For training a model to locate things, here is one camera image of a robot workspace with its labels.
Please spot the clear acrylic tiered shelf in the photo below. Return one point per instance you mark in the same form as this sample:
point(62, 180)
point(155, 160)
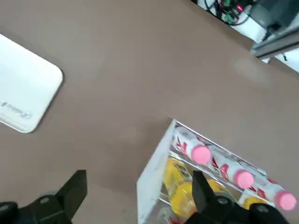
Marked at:
point(151, 177)

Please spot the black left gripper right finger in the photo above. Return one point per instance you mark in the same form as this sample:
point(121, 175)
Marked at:
point(222, 212)

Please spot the white milk bottle pink cap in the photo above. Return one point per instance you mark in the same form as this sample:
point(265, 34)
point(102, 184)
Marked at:
point(244, 178)
point(285, 200)
point(201, 154)

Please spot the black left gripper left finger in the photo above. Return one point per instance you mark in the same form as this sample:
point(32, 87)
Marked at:
point(58, 207)

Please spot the yellow rock sugar pear bottle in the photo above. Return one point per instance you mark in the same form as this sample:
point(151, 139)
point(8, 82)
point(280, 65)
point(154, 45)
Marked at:
point(251, 201)
point(180, 193)

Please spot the aluminium frame post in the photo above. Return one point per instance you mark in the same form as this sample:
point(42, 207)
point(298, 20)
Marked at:
point(275, 44)

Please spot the white rectangular tray with print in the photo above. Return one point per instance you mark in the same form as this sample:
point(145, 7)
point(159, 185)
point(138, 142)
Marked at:
point(23, 88)

